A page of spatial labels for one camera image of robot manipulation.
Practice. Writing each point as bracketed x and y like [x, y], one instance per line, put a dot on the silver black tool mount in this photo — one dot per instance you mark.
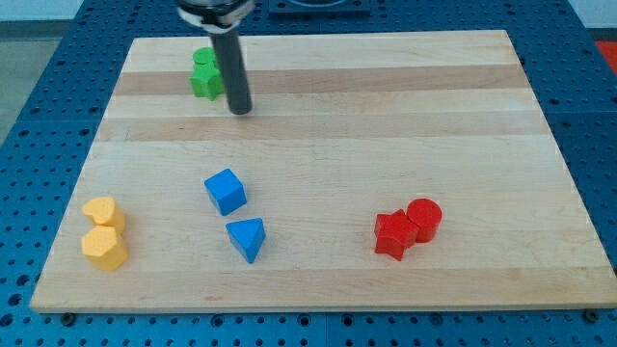
[214, 16]

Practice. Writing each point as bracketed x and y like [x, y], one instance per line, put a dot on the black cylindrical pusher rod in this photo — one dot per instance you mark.
[230, 61]

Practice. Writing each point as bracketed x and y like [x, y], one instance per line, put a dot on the green cylinder block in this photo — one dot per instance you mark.
[204, 56]

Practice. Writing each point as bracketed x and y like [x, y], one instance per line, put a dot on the green star block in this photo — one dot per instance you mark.
[206, 81]

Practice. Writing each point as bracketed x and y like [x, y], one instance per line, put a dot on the blue cube block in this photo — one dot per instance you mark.
[226, 191]

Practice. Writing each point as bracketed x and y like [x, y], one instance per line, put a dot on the blue triangle block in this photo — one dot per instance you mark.
[247, 237]

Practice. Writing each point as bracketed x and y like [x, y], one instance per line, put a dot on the light wooden board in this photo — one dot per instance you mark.
[344, 127]

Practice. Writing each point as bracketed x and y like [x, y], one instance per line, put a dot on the yellow heart block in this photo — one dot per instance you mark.
[105, 211]

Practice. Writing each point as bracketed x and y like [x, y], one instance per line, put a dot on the yellow hexagon block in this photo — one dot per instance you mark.
[105, 248]

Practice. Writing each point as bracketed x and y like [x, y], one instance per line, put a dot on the red star block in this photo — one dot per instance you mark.
[395, 233]

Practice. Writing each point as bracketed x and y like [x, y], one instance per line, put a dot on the red cylinder block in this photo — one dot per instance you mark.
[427, 215]

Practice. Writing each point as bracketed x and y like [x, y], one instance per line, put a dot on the dark blue base plate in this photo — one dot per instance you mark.
[286, 7]

